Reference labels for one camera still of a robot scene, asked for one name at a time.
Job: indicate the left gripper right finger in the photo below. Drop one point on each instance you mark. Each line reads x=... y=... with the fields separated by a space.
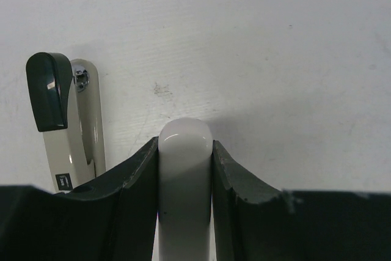
x=254 y=221

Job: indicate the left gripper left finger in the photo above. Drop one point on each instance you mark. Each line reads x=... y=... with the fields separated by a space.
x=112 y=217

